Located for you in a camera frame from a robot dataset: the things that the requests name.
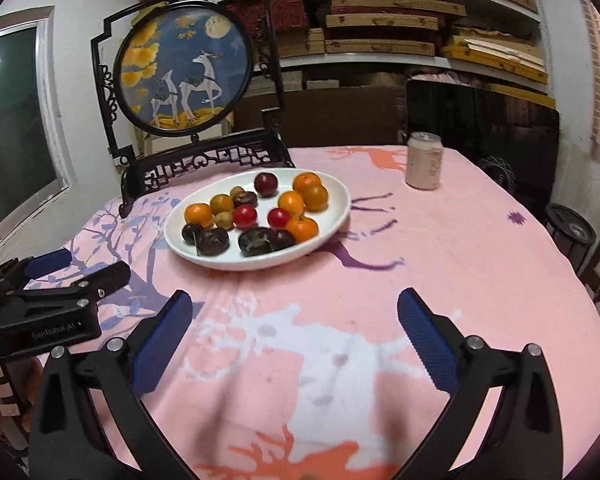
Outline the deer picture carved black screen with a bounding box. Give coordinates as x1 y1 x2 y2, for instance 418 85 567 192
91 0 296 219

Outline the small orange citrus fruit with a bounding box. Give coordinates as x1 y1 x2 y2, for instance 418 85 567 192
285 216 320 243

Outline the dark red patterned box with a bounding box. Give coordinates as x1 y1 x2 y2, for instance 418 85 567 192
225 0 311 58

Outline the orange mandarin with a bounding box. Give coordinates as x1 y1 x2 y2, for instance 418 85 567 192
293 172 322 193
278 191 306 217
184 202 215 228

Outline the smooth yellow-orange round fruit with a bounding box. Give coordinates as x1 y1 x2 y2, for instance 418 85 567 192
301 184 329 212

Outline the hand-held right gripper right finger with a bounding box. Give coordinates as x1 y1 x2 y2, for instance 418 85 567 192
397 287 564 480

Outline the stack of flat wooden boxes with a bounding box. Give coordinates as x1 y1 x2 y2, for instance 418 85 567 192
140 0 551 86

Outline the dark wire ball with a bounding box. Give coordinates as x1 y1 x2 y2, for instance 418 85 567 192
480 156 517 192

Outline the white oval plate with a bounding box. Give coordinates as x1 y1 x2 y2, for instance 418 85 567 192
164 167 352 272

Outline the pale pink drink can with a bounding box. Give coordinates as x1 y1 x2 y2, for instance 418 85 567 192
405 131 444 191

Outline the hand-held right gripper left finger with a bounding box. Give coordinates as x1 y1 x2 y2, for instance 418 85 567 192
27 290 196 480

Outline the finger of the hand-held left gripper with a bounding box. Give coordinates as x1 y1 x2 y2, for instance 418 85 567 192
0 248 73 288
10 261 132 318

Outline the window with pale frame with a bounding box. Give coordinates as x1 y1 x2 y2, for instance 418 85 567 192
0 6 78 256

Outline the black round stool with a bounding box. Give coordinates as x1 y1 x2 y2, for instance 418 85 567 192
544 203 597 261

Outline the white wall shelf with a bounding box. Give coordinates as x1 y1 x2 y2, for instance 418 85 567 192
205 0 551 96

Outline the pink printed tablecloth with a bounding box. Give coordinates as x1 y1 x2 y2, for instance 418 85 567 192
25 145 600 480

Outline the dark red plum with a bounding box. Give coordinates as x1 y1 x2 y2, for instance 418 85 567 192
253 172 279 197

